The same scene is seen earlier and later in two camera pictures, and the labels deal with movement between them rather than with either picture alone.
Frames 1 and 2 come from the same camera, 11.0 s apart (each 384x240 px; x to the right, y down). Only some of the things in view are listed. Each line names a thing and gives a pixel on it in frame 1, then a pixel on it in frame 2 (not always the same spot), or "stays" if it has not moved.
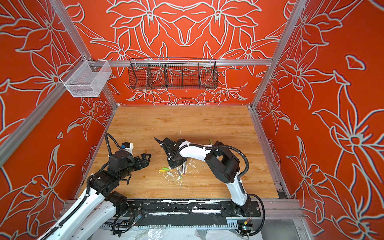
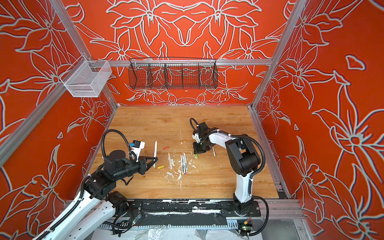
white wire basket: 86,79 stays
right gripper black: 181,162 -> 196,150
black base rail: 192,208 stays
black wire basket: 173,73 stays
